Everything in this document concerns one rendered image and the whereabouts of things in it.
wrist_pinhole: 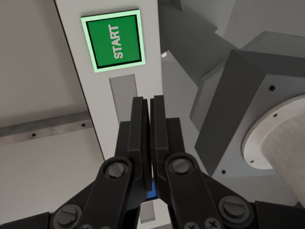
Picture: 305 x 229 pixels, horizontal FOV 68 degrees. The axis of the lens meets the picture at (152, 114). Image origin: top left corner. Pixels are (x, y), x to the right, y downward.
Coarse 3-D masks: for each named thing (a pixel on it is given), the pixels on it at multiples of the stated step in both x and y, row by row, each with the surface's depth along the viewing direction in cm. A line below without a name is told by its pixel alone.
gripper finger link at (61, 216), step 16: (144, 112) 11; (128, 128) 11; (144, 128) 10; (128, 144) 9; (144, 144) 9; (144, 160) 9; (144, 176) 9; (80, 192) 8; (144, 192) 9; (64, 208) 7; (80, 208) 8; (128, 208) 9; (64, 224) 7
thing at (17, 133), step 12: (36, 120) 42; (48, 120) 42; (60, 120) 42; (72, 120) 41; (84, 120) 41; (0, 132) 40; (12, 132) 40; (24, 132) 40; (36, 132) 40; (48, 132) 41; (60, 132) 42; (0, 144) 40
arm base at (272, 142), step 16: (304, 96) 38; (272, 112) 38; (288, 112) 39; (304, 112) 40; (256, 128) 40; (272, 128) 41; (288, 128) 39; (304, 128) 38; (256, 144) 43; (272, 144) 40; (288, 144) 38; (304, 144) 36; (256, 160) 46; (272, 160) 41; (288, 160) 37; (304, 160) 35; (288, 176) 37; (304, 176) 34; (304, 192) 34
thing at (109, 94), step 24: (72, 0) 20; (96, 0) 21; (120, 0) 21; (144, 0) 22; (72, 24) 21; (144, 24) 23; (72, 48) 23; (144, 48) 24; (96, 72) 25; (120, 72) 25; (144, 72) 26; (96, 96) 26; (120, 96) 28; (144, 96) 28; (96, 120) 28; (120, 120) 30; (144, 216) 45; (168, 216) 46
